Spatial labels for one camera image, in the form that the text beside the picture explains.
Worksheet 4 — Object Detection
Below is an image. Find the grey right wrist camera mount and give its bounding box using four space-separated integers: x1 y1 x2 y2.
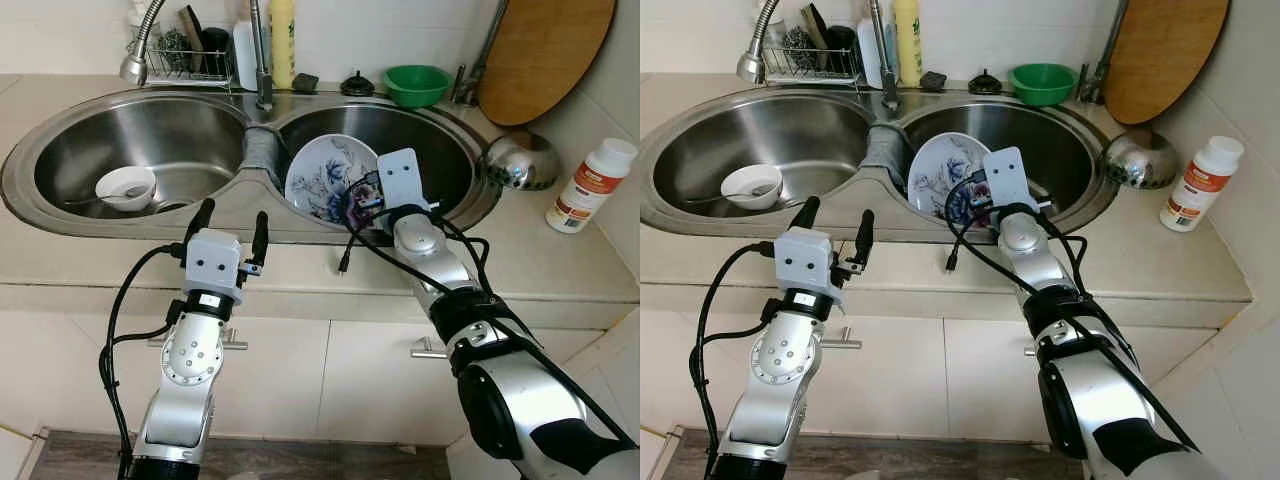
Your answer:
981 146 1042 214
376 148 434 214

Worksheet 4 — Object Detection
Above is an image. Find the black cup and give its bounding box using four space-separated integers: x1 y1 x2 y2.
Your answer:
825 25 860 77
200 27 234 77

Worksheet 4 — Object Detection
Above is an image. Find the plain white bottle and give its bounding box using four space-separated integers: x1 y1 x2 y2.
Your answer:
858 18 887 90
232 18 260 92

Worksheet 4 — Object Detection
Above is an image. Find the yellow detergent bottle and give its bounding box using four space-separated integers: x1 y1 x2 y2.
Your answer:
268 0 298 92
892 0 924 90

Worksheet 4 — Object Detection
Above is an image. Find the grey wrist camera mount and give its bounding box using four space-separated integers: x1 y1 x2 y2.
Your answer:
981 146 1042 214
775 228 847 312
181 228 245 307
376 148 434 214

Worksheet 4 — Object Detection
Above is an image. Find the grey metal rod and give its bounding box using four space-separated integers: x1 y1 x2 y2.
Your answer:
1078 0 1132 106
452 0 512 108

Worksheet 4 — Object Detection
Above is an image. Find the grey dishcloth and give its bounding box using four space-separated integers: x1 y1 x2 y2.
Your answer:
862 122 907 197
243 125 289 199

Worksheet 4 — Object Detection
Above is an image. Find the steel wire sink rack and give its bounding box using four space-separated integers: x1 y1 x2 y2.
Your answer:
145 45 239 92
762 45 864 90

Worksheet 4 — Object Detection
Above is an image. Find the white ceramic bowl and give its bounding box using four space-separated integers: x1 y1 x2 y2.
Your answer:
720 164 785 212
95 166 159 213

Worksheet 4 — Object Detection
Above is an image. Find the double steel sink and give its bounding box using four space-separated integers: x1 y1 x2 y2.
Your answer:
640 85 1120 244
0 85 504 247

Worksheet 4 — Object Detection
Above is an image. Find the round wooden cutting board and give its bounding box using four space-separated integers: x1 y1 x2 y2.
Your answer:
1103 0 1232 127
477 0 619 129

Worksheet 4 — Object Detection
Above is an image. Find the white floral plate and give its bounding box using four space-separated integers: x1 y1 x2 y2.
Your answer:
907 132 992 224
285 133 382 227

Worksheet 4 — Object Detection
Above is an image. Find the green plastic bowl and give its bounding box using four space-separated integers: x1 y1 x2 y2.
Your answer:
384 64 454 110
1008 62 1079 108

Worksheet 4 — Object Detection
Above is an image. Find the steel gooseneck faucet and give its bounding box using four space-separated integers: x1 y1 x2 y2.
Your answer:
737 0 902 112
120 0 277 112

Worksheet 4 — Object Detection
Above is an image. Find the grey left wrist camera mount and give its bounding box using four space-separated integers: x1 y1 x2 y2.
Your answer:
775 228 847 312
181 228 245 307

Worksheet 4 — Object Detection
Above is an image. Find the steel spoon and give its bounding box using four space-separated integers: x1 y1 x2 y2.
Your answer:
689 181 777 207
64 182 152 209

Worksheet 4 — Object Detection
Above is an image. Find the steel wool scourer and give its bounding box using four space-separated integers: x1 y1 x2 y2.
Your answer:
160 28 192 72
783 28 817 70

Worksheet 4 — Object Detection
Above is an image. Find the beige kitchen cabinet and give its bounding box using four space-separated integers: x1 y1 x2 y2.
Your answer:
0 72 641 447
640 72 1257 447

